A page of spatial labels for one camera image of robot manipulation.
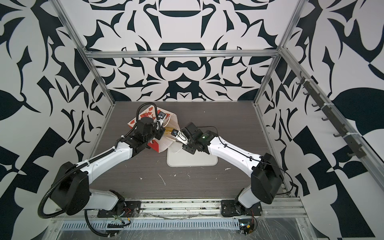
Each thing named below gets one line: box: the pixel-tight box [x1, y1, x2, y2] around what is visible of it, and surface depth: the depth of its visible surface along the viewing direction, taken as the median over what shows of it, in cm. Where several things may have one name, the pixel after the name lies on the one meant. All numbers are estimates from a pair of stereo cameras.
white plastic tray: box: [167, 141, 218, 167], surface depth 91 cm
